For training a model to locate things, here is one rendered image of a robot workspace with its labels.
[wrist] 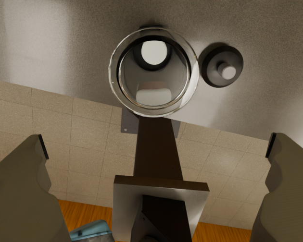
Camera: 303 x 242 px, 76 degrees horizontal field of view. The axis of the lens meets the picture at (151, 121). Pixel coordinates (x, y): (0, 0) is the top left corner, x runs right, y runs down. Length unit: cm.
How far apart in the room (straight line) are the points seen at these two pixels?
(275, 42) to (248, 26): 7
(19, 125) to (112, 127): 76
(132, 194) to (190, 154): 119
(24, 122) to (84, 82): 142
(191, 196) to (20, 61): 62
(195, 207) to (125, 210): 24
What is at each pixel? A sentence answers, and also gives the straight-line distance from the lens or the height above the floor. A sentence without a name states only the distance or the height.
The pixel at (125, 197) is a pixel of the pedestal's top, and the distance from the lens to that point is 71.
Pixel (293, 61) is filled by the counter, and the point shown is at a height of 94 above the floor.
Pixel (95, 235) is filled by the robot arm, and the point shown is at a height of 112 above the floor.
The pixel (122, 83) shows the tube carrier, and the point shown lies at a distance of 25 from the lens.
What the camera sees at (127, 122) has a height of 1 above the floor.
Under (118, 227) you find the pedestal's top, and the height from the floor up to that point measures 94.
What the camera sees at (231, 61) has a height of 98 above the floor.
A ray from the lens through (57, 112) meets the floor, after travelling 172.
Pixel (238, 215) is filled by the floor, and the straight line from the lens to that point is 261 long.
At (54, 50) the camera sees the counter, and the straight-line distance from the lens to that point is 51.
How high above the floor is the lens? 139
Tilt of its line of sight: 61 degrees down
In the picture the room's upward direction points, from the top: 179 degrees clockwise
